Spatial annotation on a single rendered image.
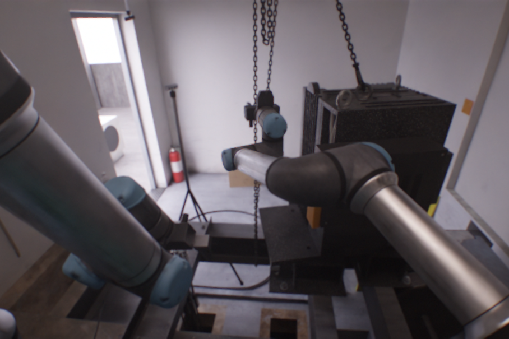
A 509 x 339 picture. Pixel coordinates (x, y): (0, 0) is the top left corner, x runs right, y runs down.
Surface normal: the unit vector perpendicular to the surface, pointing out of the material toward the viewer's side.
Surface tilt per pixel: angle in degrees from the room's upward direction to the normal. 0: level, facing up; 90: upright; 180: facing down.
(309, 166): 31
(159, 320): 0
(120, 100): 90
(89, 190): 84
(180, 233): 24
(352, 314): 0
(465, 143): 90
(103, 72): 90
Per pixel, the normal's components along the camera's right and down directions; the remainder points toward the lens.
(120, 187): -0.20, -0.61
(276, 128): 0.22, 0.44
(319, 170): -0.16, -0.37
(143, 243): 0.98, -0.15
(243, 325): -0.03, -0.88
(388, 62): -0.09, 0.48
